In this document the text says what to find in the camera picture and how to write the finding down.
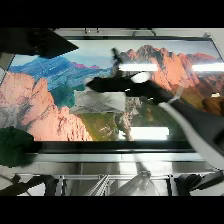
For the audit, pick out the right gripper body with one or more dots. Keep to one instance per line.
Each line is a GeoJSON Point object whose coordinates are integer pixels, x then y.
{"type": "Point", "coordinates": [110, 86]}

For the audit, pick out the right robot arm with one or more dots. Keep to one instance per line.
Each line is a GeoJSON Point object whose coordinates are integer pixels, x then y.
{"type": "Point", "coordinates": [200, 123]}

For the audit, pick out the brown garment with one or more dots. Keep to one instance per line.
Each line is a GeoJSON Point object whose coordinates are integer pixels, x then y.
{"type": "Point", "coordinates": [213, 106]}

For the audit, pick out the dark green garment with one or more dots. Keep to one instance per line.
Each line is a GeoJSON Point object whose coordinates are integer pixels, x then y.
{"type": "Point", "coordinates": [13, 146]}

